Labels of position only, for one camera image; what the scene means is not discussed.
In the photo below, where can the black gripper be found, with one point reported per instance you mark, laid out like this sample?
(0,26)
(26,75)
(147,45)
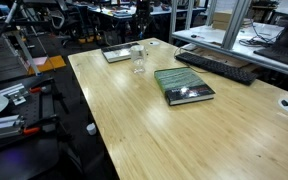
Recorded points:
(144,11)

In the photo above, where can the blue white marker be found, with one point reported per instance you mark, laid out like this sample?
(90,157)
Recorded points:
(140,34)

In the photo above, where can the clear wine glass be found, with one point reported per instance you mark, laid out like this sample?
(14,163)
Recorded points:
(138,58)

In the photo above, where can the green black hardcover book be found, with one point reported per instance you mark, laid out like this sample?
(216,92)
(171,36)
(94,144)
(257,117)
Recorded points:
(180,83)

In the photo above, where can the black office chair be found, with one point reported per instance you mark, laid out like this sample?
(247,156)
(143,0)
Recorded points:
(65,21)

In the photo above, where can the black computer keyboard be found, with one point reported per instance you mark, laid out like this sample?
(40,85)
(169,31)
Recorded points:
(217,68)

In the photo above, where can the cardboard boxes on shelf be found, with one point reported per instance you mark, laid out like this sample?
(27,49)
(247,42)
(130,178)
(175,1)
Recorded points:
(229,20)

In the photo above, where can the grey top shelf bench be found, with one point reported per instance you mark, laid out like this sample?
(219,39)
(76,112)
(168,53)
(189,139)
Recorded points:
(230,50)

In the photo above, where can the yellow floor mat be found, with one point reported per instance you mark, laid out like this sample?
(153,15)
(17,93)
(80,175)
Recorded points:
(47,64)

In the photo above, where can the small white cylinder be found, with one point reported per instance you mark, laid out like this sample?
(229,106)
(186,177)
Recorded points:
(91,128)

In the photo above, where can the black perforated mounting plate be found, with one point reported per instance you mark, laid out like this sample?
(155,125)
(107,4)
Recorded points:
(39,106)

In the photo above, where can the black laptop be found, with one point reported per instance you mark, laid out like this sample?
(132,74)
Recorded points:
(284,53)

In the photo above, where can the silver aluminium extrusion bar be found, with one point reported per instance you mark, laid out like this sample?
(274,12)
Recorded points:
(2,128)

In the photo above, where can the thin aluminium frame post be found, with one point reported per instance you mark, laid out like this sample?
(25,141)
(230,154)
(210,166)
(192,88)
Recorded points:
(173,20)

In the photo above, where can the wide aluminium frame post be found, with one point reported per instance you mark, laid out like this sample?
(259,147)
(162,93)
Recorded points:
(235,23)

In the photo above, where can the silver aluminium corner bracket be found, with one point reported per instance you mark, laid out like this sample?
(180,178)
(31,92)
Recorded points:
(15,95)

